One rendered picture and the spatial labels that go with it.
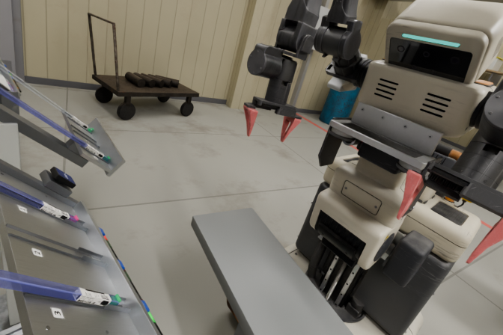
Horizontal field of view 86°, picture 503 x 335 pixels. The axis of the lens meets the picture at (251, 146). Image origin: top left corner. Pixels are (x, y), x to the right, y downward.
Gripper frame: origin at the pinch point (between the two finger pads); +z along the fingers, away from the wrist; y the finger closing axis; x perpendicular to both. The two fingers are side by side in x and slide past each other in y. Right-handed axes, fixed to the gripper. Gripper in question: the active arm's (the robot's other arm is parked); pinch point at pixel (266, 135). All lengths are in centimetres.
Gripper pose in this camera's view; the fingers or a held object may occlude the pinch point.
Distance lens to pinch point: 71.4
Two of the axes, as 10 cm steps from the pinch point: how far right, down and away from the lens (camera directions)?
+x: -2.8, -3.3, 9.0
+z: -2.4, 9.3, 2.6
